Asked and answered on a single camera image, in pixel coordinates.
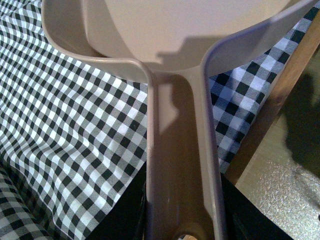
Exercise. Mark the beige plastic dustpan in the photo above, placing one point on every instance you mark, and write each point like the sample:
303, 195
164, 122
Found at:
174, 46

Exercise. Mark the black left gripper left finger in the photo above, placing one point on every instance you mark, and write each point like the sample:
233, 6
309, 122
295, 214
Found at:
126, 219

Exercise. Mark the wooden bed frame rail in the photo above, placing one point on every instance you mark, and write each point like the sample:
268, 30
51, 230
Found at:
275, 101

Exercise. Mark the black white checkered bedsheet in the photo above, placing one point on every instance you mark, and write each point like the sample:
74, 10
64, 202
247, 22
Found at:
72, 136

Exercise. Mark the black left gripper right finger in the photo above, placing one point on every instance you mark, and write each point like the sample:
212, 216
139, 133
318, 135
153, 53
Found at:
243, 220

